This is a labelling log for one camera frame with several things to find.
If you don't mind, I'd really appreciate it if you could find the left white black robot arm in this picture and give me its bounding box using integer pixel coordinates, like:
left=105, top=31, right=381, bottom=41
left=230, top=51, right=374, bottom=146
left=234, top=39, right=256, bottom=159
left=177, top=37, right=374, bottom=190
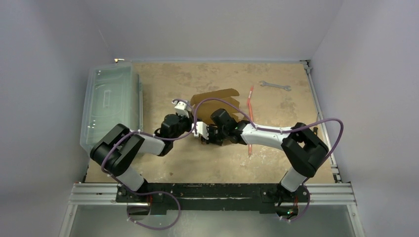
left=89, top=112, right=193, bottom=202

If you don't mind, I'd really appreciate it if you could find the aluminium frame rail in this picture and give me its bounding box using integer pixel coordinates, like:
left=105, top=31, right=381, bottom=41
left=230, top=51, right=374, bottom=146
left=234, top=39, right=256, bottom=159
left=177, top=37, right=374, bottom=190
left=59, top=183, right=365, bottom=237

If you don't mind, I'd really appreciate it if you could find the silver open-end wrench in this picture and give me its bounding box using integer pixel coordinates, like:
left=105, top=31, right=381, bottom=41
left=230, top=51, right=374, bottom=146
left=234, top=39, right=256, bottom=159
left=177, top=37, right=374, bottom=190
left=259, top=80, right=292, bottom=91

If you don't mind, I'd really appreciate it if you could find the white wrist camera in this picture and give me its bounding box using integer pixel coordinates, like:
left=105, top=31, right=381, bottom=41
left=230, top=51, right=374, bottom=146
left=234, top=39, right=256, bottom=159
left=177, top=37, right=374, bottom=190
left=172, top=100, right=191, bottom=118
left=192, top=121, right=209, bottom=140

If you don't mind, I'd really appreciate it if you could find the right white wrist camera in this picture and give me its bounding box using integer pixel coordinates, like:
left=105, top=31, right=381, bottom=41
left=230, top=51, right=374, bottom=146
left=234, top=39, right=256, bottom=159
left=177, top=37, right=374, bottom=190
left=192, top=121, right=209, bottom=140

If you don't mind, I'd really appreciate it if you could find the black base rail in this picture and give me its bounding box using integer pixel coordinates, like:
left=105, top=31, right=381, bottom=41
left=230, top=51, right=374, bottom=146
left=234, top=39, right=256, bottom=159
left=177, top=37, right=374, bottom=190
left=116, top=183, right=309, bottom=217

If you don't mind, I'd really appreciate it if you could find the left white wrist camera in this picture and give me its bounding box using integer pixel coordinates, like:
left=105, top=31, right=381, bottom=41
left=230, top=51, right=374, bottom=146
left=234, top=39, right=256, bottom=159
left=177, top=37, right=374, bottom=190
left=172, top=100, right=191, bottom=118

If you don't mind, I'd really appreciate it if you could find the brown cardboard box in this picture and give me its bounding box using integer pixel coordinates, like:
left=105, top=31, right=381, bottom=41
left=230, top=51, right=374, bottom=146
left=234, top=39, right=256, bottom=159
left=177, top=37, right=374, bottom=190
left=190, top=88, right=240, bottom=142

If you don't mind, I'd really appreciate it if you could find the clear plastic storage bin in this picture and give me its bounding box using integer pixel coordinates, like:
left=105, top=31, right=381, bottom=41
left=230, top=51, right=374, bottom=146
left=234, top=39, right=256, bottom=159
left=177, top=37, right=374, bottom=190
left=80, top=62, right=143, bottom=154

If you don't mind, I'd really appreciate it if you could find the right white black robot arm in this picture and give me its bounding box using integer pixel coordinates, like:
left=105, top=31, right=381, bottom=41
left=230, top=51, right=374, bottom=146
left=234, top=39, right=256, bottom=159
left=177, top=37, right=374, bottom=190
left=193, top=109, right=329, bottom=202

